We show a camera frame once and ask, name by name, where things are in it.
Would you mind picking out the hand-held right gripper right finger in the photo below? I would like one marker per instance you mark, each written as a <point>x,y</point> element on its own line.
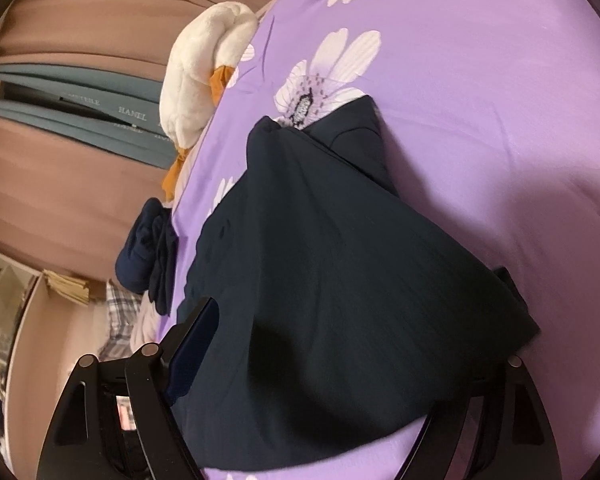
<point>517,385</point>

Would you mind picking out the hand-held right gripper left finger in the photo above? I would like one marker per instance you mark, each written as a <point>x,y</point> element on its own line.
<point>195,350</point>

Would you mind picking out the dark navy large garment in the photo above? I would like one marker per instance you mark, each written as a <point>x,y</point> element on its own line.
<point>330,285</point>

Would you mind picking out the folded navy clothes stack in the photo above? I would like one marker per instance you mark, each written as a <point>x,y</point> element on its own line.
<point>140,255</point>

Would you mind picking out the pale pink blanket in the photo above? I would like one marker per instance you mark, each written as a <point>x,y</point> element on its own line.
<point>147,327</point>

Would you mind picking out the grey plaid cloth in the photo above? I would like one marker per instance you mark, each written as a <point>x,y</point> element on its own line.
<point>117,310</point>

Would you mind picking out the brown cardboard pieces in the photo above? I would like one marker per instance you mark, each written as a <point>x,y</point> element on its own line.
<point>67,285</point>

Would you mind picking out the beige wardrobe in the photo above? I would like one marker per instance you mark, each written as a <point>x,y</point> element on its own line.
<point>40,340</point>

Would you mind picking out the grey-blue printed panel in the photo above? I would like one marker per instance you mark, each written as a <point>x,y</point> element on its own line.
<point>105,107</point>

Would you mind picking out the white plush goose toy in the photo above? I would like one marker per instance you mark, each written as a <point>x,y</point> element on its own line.
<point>195,75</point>

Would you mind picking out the purple floral bed sheet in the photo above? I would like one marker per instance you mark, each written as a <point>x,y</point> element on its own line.
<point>480,110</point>

